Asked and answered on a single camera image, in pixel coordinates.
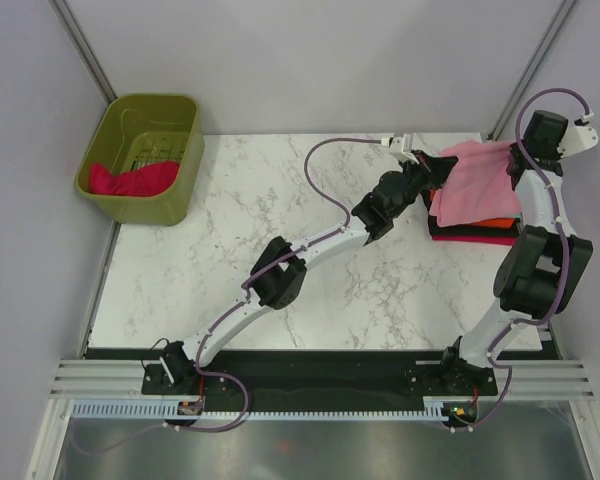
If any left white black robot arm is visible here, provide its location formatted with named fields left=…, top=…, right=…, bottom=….
left=159, top=150, right=458, bottom=393

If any red t shirt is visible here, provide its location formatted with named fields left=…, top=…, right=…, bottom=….
left=88, top=161, right=179, bottom=197

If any left aluminium frame post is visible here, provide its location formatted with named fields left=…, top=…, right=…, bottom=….
left=49, top=0, right=117, bottom=104

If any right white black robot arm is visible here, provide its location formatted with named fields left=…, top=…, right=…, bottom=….
left=437, top=110, right=598, bottom=394

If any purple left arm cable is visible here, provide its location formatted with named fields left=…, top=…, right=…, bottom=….
left=194, top=135, right=396, bottom=374

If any pink t shirt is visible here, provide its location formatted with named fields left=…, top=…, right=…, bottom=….
left=429, top=140, right=522, bottom=227

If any folded magenta t shirt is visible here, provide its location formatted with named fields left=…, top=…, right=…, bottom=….
left=432, top=236, right=516, bottom=246

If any white slotted cable duct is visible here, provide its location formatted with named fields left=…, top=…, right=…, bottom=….
left=71, top=399, right=451, bottom=422

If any right aluminium frame post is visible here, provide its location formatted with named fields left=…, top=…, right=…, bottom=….
left=482, top=0, right=580, bottom=141

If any folded orange t shirt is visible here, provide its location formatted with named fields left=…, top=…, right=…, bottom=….
left=472, top=217, right=516, bottom=229

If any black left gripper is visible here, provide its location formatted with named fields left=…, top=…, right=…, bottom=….
left=388, top=150, right=456, bottom=219

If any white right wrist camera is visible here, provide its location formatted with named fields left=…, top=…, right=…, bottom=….
left=558, top=112, right=599, bottom=158

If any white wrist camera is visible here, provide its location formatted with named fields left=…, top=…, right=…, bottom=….
left=558, top=112, right=599, bottom=158
left=380, top=134, right=418, bottom=164

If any folded black t shirt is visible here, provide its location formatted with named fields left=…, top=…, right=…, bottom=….
left=427, top=214, right=520, bottom=239

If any aluminium frame post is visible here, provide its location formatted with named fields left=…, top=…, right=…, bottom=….
left=482, top=0, right=580, bottom=141
left=49, top=0, right=117, bottom=104

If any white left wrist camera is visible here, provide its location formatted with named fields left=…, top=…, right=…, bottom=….
left=380, top=134, right=418, bottom=164

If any olive green plastic bin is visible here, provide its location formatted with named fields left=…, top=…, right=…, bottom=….
left=74, top=93, right=204, bottom=226

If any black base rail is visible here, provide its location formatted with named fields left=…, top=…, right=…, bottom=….
left=141, top=350, right=498, bottom=415

